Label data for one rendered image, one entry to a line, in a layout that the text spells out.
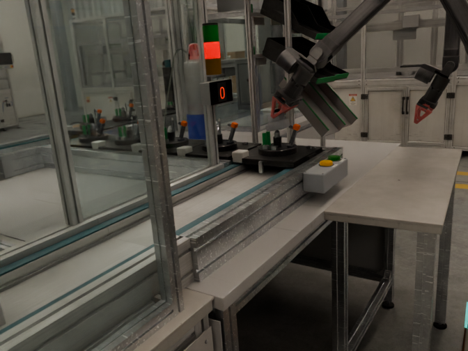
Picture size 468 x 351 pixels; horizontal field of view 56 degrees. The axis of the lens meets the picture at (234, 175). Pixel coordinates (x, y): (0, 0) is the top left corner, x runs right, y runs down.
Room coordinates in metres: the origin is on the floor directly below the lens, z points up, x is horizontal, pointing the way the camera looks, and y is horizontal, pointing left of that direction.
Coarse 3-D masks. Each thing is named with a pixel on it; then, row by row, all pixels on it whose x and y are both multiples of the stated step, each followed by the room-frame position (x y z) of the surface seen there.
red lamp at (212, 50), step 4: (204, 44) 1.43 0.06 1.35; (208, 44) 1.42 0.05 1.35; (212, 44) 1.42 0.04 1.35; (216, 44) 1.42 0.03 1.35; (204, 48) 1.43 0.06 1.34; (208, 48) 1.42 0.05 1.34; (212, 48) 1.42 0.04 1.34; (216, 48) 1.42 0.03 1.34; (204, 52) 1.44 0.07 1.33; (208, 52) 1.42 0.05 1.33; (212, 52) 1.42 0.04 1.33; (216, 52) 1.42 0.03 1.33; (208, 56) 1.42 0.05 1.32; (212, 56) 1.42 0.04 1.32; (216, 56) 1.42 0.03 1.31; (220, 56) 1.44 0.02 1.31
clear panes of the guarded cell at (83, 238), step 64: (0, 0) 0.55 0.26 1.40; (64, 0) 0.62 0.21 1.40; (128, 0) 0.72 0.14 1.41; (0, 64) 0.54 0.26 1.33; (64, 64) 0.61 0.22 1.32; (128, 64) 0.70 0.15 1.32; (0, 128) 0.52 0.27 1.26; (64, 128) 0.59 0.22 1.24; (128, 128) 0.69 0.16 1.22; (0, 192) 0.51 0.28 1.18; (64, 192) 0.58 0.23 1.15; (128, 192) 0.67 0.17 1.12; (0, 256) 0.49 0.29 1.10; (64, 256) 0.56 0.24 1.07; (128, 256) 0.66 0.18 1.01; (0, 320) 0.48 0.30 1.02; (64, 320) 0.55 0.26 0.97; (128, 320) 0.64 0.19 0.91
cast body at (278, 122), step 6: (270, 114) 1.52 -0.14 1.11; (282, 114) 1.53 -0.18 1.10; (270, 120) 1.53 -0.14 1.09; (276, 120) 1.51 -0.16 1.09; (282, 120) 1.50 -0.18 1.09; (288, 120) 1.53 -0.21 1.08; (270, 126) 1.53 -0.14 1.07; (276, 126) 1.51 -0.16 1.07; (282, 126) 1.50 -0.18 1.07; (288, 126) 1.52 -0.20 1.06
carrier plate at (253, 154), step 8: (256, 152) 1.56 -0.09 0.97; (304, 152) 1.50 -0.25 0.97; (312, 152) 1.49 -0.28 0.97; (320, 152) 1.55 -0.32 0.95; (232, 160) 1.50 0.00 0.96; (248, 160) 1.46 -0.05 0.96; (256, 160) 1.45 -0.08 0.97; (264, 160) 1.43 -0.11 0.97; (272, 160) 1.41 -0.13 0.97; (280, 160) 1.41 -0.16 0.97; (288, 160) 1.40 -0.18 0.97; (296, 160) 1.39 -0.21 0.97; (304, 160) 1.44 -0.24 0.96
